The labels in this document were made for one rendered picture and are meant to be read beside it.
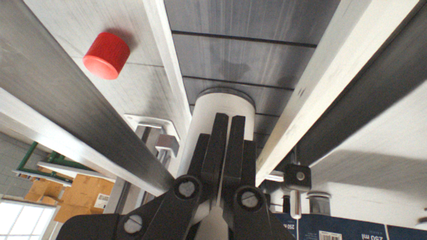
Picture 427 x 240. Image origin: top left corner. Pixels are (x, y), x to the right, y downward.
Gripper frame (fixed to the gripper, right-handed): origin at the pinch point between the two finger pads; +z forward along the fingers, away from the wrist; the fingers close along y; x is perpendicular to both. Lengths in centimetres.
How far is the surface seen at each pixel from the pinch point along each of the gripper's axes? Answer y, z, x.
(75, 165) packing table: -130, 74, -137
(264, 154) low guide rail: 3.4, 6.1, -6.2
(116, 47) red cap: -11.8, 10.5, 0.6
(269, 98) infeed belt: 2.6, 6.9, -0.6
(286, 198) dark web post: 14.4, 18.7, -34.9
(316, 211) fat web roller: 17.7, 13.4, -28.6
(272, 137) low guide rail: 3.4, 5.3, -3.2
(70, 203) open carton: -120, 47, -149
